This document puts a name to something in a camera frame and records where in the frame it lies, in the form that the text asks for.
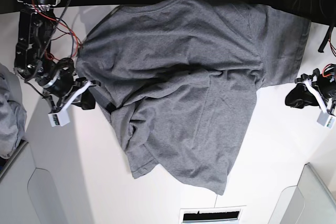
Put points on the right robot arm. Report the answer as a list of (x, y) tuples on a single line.
[(34, 60)]

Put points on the white bin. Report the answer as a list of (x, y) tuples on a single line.
[(28, 193), (309, 201)]

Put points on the white bin left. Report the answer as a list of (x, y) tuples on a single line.
[(28, 193)]

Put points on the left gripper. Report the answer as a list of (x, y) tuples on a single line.
[(317, 89)]

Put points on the grey clothes pile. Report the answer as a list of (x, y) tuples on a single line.
[(13, 113)]

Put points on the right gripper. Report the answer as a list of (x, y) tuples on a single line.
[(60, 87)]

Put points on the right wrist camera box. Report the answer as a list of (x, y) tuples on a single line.
[(60, 118)]

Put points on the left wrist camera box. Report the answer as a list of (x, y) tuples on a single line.
[(326, 120)]

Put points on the grey t-shirt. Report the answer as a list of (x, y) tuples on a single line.
[(179, 80)]

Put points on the white bin right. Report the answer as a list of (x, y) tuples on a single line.
[(309, 201)]

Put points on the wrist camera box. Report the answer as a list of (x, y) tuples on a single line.
[(326, 120), (60, 118)]

